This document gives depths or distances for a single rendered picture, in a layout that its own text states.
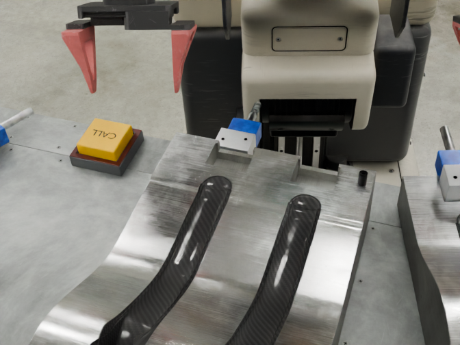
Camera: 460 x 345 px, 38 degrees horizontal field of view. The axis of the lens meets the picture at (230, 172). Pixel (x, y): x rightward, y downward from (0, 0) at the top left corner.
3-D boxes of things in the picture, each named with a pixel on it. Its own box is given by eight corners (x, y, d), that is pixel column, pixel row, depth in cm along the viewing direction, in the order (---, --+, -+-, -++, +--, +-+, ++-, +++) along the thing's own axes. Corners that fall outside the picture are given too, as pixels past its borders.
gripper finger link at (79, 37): (129, 98, 73) (123, 11, 70) (66, 98, 74) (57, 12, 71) (141, 86, 80) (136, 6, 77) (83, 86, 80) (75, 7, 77)
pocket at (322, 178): (298, 176, 85) (299, 155, 82) (339, 184, 83) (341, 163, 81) (289, 201, 82) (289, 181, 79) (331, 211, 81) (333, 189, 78)
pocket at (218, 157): (218, 159, 88) (217, 139, 85) (257, 168, 86) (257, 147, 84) (207, 184, 85) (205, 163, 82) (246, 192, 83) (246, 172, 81)
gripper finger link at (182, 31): (192, 98, 73) (189, 10, 70) (128, 98, 73) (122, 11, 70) (199, 86, 79) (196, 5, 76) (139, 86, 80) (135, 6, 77)
